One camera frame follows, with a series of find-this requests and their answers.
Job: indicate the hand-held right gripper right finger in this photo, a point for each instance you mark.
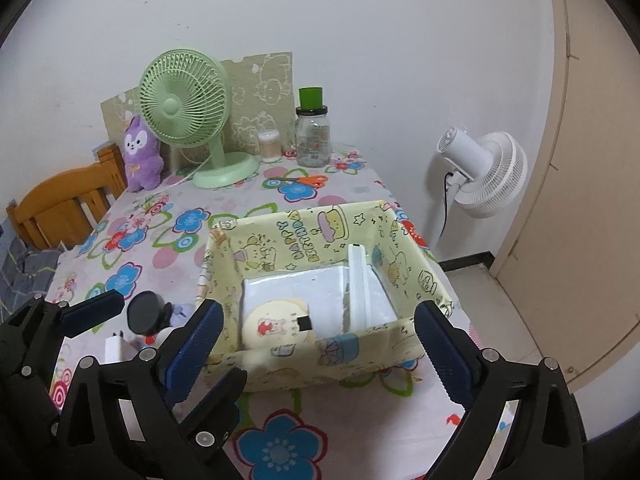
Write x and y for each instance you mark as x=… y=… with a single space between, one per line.
x=445 y=355

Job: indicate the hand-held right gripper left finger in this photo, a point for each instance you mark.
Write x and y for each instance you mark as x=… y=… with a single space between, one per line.
x=195 y=340

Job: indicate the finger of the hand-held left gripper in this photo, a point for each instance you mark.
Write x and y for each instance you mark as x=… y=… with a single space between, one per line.
x=220 y=400
x=92 y=310

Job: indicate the white plug adapter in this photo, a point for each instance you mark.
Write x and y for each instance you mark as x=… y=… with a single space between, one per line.
x=116 y=350

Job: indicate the black car key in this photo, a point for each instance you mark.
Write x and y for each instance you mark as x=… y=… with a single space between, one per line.
x=145 y=312

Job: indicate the yellow cartoon printed box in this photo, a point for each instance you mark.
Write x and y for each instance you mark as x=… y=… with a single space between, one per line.
x=280 y=247

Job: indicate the lavender round disc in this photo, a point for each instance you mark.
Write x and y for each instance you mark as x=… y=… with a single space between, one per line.
x=181 y=311

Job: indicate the round beige cartoon disc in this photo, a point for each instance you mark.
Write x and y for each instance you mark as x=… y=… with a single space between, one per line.
x=265 y=327

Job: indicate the floral tablecloth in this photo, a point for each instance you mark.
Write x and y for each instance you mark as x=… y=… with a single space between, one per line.
x=300 y=410

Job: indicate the grey plaid cloth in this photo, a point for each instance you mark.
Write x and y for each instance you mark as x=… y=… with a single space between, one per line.
x=20 y=270

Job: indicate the white rectangular case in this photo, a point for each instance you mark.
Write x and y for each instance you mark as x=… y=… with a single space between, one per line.
x=359 y=285

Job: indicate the wooden chair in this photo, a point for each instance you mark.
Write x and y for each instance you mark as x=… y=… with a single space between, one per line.
x=55 y=200

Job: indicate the purple plush toy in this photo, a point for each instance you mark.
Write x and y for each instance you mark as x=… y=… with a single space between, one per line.
x=140 y=155

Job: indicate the white standing fan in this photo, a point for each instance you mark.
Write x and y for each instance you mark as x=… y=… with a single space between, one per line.
x=495 y=175

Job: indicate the beige wooden door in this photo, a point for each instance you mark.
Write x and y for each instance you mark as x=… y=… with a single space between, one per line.
x=575 y=210

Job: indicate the clear cotton swab container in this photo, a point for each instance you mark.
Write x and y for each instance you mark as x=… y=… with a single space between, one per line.
x=270 y=147

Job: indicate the green desk fan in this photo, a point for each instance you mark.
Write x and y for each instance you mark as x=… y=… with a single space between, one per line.
x=175 y=105

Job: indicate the glass jar with green lid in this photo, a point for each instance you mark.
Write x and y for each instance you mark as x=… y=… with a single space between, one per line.
x=312 y=140

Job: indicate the beige printed cardboard sheet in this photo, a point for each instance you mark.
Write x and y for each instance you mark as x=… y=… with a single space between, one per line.
x=260 y=95

